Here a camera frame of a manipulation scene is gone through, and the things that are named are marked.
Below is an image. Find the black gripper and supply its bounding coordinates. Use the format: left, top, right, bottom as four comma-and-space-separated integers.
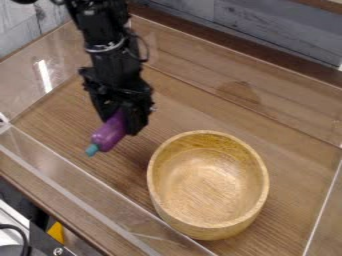
79, 46, 154, 136

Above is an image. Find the purple toy eggplant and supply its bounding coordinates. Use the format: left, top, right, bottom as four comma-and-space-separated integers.
85, 110, 126, 157

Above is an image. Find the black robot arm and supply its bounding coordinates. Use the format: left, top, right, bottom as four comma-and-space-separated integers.
49, 0, 154, 136

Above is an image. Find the brown wooden bowl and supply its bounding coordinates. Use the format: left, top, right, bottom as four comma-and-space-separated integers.
147, 130, 270, 241

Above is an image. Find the yellow and black equipment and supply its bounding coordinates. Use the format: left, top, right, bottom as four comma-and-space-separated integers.
28, 222, 93, 256

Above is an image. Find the clear acrylic tray wall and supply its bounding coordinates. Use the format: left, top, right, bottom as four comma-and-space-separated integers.
0, 113, 216, 256

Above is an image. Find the black cable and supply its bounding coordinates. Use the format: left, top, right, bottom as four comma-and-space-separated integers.
0, 223, 32, 256

